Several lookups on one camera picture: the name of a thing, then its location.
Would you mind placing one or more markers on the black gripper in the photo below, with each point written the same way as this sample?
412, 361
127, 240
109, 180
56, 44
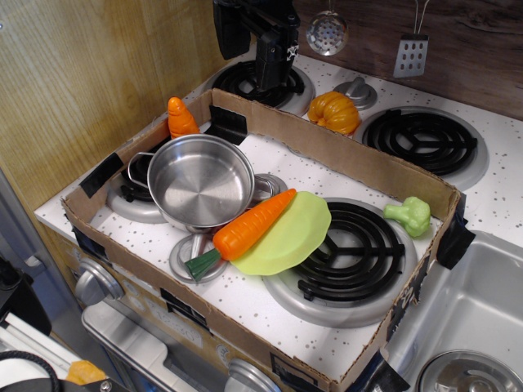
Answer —
274, 59

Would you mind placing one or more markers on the orange toy carrot green top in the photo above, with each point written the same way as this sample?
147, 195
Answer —
237, 237

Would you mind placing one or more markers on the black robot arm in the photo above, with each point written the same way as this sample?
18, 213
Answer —
274, 24

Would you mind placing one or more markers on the orange ridged toy carrot piece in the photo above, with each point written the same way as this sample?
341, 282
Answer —
180, 120

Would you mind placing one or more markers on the light green plastic plate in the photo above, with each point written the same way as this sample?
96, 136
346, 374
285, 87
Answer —
299, 231

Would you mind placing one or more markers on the back left black coil burner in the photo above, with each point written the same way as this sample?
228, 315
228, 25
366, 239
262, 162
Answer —
294, 96

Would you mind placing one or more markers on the black coil burner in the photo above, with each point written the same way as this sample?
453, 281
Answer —
352, 279
128, 198
435, 140
294, 96

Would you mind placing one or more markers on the hanging steel skimmer ladle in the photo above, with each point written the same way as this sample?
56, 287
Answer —
327, 32

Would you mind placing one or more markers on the orange toy pumpkin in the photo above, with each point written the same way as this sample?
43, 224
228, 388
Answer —
334, 111

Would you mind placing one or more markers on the silver stove knob back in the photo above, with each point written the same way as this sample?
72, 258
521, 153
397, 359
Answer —
360, 92

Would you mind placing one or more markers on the silver stove knob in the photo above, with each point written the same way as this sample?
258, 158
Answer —
188, 248
266, 186
360, 92

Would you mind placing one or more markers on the hanging steel slotted spatula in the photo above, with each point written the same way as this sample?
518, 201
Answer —
412, 51

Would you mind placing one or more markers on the silver stove knob middle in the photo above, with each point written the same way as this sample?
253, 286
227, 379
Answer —
266, 186

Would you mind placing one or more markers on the small steel pot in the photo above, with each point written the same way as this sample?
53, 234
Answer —
200, 182

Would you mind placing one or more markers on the back right black coil burner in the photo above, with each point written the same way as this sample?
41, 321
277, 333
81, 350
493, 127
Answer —
435, 140

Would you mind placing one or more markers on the front left black coil burner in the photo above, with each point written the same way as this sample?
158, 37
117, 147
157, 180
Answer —
128, 198

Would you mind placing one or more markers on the silver stove knob front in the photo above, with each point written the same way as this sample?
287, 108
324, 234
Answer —
188, 248

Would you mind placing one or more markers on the green toy broccoli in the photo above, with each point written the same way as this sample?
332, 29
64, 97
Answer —
413, 214

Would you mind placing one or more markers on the front right black coil burner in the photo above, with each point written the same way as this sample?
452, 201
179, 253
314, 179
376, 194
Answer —
352, 279

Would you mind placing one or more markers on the brown cardboard fence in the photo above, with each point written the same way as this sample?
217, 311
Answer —
244, 314

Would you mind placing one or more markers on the silver oven knob left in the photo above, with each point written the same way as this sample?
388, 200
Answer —
95, 284

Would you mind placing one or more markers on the silver oven knob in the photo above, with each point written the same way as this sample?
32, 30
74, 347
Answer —
95, 284
245, 377

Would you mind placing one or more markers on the silver oven knob right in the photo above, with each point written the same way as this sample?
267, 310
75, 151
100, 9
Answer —
245, 377

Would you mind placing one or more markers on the silver toy sink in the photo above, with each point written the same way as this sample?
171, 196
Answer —
465, 332

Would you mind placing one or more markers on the orange object bottom left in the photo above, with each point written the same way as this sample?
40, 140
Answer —
83, 372

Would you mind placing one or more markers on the silver oven door handle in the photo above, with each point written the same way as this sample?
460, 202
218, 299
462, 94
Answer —
161, 360

